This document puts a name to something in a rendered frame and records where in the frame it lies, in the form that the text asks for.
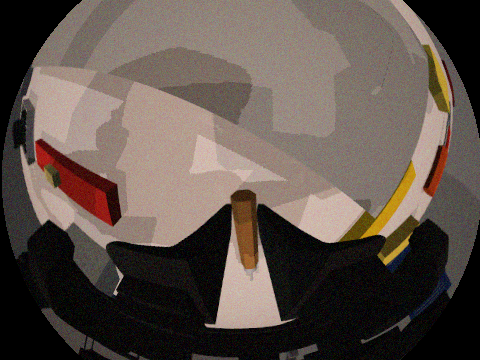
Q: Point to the red-handled awl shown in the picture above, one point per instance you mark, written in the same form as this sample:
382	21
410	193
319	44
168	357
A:
433	179

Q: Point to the brown-handled awl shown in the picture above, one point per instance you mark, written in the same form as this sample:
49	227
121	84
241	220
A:
244	209

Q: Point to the long tan board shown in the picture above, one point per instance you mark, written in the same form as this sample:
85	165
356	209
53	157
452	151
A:
341	85

